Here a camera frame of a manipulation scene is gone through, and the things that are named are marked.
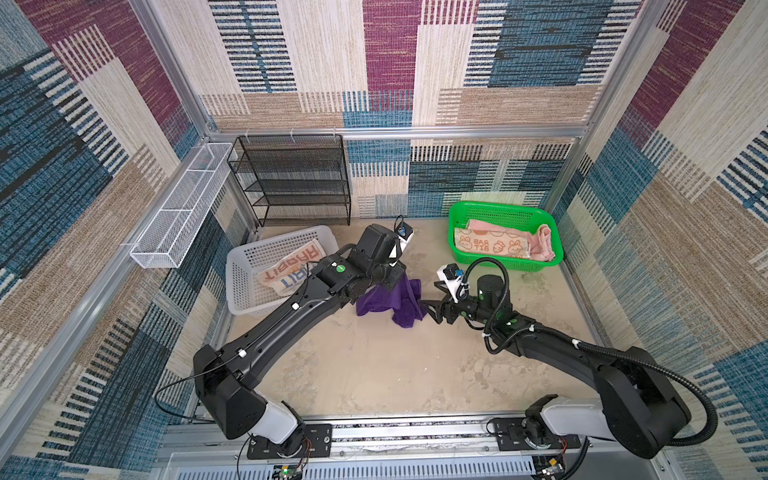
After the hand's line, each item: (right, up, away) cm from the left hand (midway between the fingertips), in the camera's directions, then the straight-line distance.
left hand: (394, 256), depth 75 cm
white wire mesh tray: (-53, +7, -2) cm, 54 cm away
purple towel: (+2, -14, +14) cm, 20 cm away
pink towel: (+50, +5, +28) cm, 57 cm away
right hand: (+10, -11, +8) cm, 17 cm away
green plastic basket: (+51, +15, +44) cm, 69 cm away
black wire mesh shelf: (-35, +27, +34) cm, 56 cm away
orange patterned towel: (+39, +4, +33) cm, 51 cm away
